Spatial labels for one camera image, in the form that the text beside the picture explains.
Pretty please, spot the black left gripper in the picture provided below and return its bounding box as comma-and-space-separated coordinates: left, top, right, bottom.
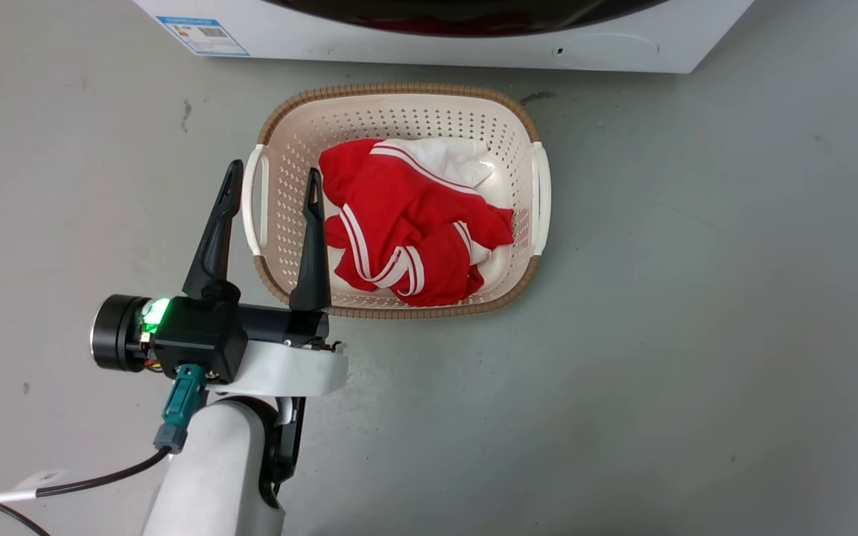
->
90, 159, 349, 397

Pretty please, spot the dark glass washing machine door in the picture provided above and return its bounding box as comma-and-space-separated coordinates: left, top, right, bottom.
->
261, 0, 673, 39

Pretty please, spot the white washing machine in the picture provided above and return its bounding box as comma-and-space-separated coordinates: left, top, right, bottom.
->
131, 0, 757, 74

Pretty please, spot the beige perforated laundry basket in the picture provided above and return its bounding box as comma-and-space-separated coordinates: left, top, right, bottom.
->
241, 82, 552, 320

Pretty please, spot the red garment with white stripes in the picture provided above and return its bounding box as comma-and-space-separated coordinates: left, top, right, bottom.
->
318, 138, 516, 308

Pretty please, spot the blue energy label sticker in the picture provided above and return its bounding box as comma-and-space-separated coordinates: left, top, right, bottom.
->
155, 16, 250, 58

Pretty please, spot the teal cable connector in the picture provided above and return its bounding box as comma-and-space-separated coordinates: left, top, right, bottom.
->
153, 363, 209, 455

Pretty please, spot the thin black cable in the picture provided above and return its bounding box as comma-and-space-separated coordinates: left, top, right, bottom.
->
0, 445, 174, 536

